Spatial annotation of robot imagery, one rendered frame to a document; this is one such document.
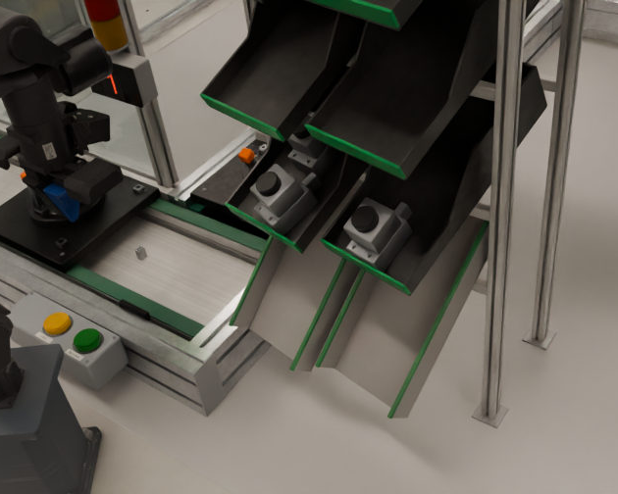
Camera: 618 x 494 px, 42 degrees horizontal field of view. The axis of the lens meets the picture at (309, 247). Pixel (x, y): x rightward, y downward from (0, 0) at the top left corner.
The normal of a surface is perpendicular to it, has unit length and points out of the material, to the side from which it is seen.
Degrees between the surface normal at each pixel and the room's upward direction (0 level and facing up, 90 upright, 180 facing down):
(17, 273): 0
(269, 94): 25
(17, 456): 90
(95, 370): 90
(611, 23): 90
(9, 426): 0
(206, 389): 90
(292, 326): 45
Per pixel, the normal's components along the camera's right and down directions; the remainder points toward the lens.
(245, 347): 0.81, 0.31
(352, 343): -0.58, -0.17
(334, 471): -0.11, -0.75
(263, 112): -0.40, -0.47
